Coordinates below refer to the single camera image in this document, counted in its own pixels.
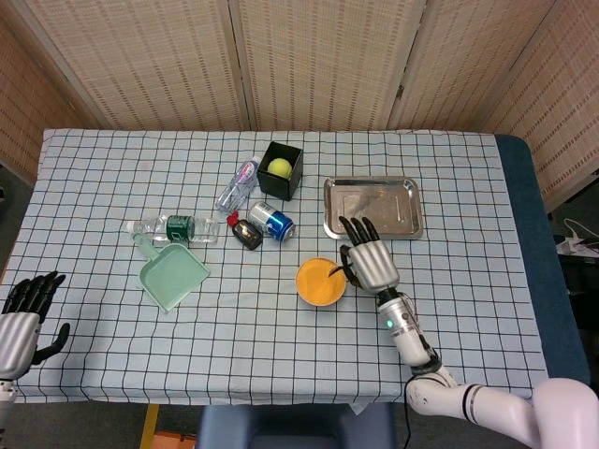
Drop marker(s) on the yellow-green tennis ball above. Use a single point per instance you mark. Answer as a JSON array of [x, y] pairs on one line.
[[280, 167]]

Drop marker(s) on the blue and white can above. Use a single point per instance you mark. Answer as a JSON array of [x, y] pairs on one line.
[[276, 222]]

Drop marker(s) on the blue checked tablecloth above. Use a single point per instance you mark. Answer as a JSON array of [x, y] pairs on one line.
[[257, 337]]

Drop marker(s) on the small black bottle red cap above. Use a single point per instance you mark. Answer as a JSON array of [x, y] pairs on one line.
[[248, 236]]

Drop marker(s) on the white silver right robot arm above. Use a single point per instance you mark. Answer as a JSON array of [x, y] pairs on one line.
[[407, 337]]

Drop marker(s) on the yellow wooden strip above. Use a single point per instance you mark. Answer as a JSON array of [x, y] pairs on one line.
[[149, 428]]

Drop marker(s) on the black square box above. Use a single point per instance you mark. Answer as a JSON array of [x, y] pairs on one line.
[[281, 189]]

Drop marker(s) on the black spoon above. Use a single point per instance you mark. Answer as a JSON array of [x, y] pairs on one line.
[[336, 271]]

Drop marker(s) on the beige woven folding screen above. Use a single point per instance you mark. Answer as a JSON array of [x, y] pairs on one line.
[[327, 61]]

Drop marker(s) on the blue chair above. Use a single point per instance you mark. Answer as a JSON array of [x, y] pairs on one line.
[[281, 425]]

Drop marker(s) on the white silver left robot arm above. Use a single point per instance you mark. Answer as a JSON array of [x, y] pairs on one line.
[[5, 397]]

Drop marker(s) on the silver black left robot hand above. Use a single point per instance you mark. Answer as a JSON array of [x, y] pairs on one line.
[[14, 337]]

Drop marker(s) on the silver metal tray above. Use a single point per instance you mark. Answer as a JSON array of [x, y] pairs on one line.
[[398, 201]]

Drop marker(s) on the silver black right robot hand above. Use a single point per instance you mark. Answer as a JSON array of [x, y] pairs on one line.
[[374, 266]]

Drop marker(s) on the clear bottle pink label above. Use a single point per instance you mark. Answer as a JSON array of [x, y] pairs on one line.
[[236, 187]]

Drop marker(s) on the white bowl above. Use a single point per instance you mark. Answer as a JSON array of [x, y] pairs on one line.
[[322, 304]]

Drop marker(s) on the green plastic dustpan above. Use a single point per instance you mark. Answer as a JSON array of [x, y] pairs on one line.
[[173, 276]]

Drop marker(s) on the orange box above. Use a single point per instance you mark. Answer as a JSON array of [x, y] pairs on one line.
[[173, 442]]

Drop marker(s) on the orange powder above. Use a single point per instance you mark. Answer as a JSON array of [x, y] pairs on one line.
[[313, 285]]

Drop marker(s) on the clear bottle green label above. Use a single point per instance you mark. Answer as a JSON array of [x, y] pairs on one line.
[[180, 227]]

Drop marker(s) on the blue padded table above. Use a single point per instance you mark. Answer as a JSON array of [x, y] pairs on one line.
[[538, 234]]

